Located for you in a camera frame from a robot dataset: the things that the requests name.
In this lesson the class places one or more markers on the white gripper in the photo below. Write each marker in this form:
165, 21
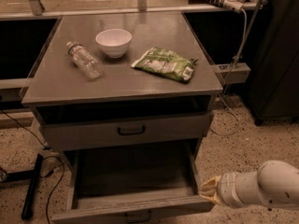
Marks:
226, 188

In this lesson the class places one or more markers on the grey drawer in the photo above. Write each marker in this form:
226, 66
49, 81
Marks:
133, 185
122, 132

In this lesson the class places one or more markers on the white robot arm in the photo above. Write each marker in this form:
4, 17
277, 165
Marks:
274, 185

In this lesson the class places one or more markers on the green chip bag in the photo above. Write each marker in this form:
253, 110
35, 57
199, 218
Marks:
166, 63

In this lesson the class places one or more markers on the white ceramic bowl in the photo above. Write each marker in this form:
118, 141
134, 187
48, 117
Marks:
114, 42

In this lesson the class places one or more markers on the grey top drawer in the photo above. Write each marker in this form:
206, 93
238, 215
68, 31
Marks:
122, 132

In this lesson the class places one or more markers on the dark cabinet at right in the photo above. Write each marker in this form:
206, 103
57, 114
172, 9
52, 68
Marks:
273, 90

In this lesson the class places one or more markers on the clear plastic water bottle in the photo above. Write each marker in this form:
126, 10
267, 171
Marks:
87, 62

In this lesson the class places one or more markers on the black metal stand foot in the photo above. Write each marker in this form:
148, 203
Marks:
33, 177

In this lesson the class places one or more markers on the grey drawer cabinet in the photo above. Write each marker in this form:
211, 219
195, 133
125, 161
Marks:
59, 93

